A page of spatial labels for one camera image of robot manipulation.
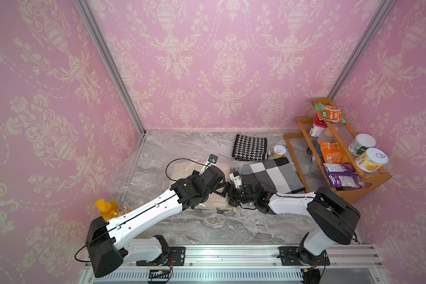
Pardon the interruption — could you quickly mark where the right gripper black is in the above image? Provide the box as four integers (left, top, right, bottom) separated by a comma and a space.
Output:
215, 182, 258, 207

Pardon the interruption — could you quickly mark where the cream fuzzy scarf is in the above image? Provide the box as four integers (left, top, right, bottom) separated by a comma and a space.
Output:
169, 163, 235, 211

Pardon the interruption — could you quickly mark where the grey black checked scarf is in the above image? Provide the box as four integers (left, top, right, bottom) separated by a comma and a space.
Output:
241, 157, 306, 194

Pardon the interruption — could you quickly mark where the black white houndstooth scarf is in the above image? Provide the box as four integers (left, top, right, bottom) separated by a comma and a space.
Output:
232, 134, 268, 162

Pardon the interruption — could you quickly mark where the clear plastic vacuum bag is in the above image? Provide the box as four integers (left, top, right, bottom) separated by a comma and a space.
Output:
108, 152, 271, 228

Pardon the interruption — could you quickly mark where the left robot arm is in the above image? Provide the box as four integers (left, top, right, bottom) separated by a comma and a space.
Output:
85, 166, 225, 278

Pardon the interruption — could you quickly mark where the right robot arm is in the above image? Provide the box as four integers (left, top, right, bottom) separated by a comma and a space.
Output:
219, 175, 360, 267

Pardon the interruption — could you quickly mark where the wooden two-tier rack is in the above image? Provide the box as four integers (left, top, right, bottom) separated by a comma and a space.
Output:
285, 99, 391, 204

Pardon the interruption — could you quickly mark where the yellow orange bottle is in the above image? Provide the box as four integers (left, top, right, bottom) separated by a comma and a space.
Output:
95, 199, 131, 221

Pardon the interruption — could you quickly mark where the purple snack packet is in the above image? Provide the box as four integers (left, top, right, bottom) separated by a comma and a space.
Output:
323, 163, 366, 189

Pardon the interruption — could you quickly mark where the pink lid white jar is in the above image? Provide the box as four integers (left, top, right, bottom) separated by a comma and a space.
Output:
309, 115, 328, 137

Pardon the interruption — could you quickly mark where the clear plastic bottle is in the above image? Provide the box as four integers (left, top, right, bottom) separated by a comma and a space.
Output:
317, 128, 336, 144

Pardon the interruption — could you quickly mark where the green orange snack packet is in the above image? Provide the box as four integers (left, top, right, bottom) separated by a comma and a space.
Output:
315, 102, 347, 124

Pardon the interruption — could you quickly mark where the green white can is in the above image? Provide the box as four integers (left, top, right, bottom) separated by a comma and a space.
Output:
349, 133, 376, 156

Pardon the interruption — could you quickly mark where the yellow white can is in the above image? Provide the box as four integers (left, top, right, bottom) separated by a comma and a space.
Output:
355, 148, 389, 173

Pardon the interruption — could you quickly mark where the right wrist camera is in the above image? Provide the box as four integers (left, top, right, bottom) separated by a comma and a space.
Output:
229, 171, 243, 189

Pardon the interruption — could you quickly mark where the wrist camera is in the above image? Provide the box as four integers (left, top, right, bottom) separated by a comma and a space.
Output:
200, 154, 218, 174
229, 171, 243, 189

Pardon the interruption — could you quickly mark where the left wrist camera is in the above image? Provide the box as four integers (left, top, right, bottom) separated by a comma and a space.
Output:
200, 154, 218, 174

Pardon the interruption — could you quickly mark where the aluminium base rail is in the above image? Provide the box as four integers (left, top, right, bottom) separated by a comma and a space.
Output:
78, 244, 391, 284

